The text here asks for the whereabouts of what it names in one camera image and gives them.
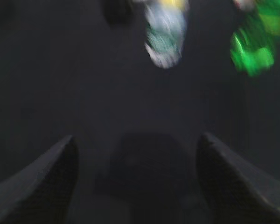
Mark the dark cola bottle red label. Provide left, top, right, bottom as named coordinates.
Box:
left=103, top=0, right=133, bottom=26

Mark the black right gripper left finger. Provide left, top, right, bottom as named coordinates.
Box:
left=0, top=136, right=79, bottom=224

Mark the yellow paper cup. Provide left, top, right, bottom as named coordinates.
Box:
left=161, top=0, right=185, bottom=8

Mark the clear water bottle green label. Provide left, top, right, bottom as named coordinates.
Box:
left=144, top=0, right=189, bottom=69

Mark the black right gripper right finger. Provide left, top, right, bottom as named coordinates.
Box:
left=196, top=133, right=280, bottom=224

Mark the green soda bottle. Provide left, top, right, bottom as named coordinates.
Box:
left=230, top=0, right=280, bottom=77

